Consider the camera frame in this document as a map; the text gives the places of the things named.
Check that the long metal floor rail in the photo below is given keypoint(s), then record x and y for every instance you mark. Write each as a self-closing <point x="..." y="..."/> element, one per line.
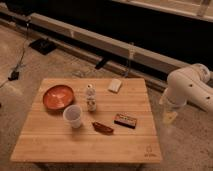
<point x="158" y="41"/>

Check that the dark red box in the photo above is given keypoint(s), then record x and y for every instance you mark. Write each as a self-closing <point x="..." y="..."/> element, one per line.
<point x="125" y="120"/>

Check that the wooden folding table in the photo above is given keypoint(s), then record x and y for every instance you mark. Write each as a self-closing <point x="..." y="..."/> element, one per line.
<point x="47" y="137"/>

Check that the white plastic cup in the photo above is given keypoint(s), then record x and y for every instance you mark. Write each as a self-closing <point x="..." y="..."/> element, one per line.
<point x="72" y="114"/>

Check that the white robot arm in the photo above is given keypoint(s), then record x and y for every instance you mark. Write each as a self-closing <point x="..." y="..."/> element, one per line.
<point x="186" y="84"/>

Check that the black bracket on rail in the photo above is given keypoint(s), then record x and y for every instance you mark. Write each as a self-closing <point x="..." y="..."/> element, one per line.
<point x="101" y="63"/>

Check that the small white bottle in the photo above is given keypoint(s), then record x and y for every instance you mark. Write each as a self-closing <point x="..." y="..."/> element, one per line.
<point x="90" y="98"/>

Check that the black flat floor plate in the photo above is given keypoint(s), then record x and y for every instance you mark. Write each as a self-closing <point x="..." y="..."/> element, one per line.
<point x="43" y="46"/>

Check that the translucent yellowish gripper tool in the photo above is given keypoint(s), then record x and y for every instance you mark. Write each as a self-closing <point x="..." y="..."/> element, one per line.
<point x="169" y="110"/>

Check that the orange ceramic bowl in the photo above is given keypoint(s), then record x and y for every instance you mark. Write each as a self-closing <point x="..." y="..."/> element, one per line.
<point x="58" y="97"/>

